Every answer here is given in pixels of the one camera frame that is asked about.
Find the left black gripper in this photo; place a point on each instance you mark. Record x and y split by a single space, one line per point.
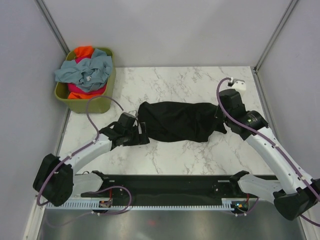
140 139

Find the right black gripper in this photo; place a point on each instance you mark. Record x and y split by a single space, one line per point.
218 114

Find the olive green plastic bin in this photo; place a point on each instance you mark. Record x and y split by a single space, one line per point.
97 105

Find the black t shirt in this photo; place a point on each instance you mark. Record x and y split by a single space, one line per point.
170 121

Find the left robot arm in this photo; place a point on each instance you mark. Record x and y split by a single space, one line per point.
58 178

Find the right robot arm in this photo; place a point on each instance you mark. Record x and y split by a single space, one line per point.
294 191

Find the grey blue t shirt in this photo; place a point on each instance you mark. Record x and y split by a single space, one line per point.
67 68

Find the magenta t shirt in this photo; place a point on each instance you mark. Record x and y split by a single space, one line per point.
91 75

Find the orange t shirt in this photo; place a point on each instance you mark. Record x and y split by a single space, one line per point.
83 52

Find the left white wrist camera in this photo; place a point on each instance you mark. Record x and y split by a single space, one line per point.
136 114

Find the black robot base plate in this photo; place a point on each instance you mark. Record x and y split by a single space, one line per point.
168 190

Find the blue slotted cable duct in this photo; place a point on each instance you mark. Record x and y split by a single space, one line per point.
96 204

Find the right aluminium corner post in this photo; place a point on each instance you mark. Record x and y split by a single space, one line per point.
277 31

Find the aluminium corner post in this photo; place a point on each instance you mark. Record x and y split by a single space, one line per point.
277 31
52 25

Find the left aluminium corner post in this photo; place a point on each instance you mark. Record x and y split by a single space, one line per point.
52 25

